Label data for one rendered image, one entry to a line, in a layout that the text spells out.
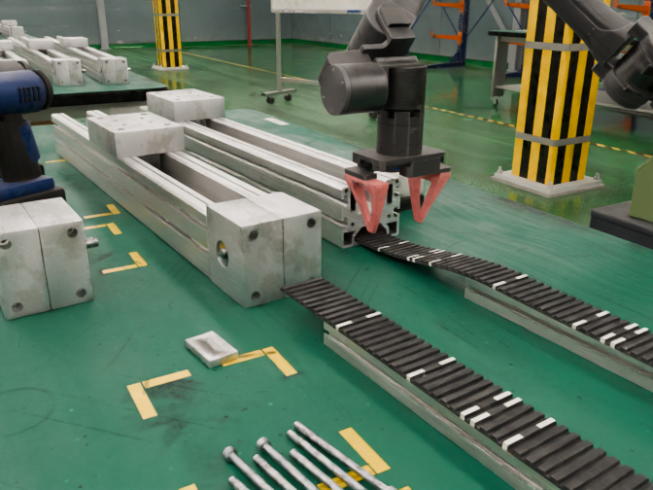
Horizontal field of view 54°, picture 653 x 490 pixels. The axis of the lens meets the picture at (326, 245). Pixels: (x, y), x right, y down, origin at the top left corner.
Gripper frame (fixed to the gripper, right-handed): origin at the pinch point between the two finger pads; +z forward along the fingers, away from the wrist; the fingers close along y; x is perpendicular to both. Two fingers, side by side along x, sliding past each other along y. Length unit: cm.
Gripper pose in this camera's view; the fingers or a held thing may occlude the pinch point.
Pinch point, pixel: (395, 221)
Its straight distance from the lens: 84.1
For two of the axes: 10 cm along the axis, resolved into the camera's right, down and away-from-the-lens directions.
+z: -0.1, 9.3, 3.6
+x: 5.4, 3.0, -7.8
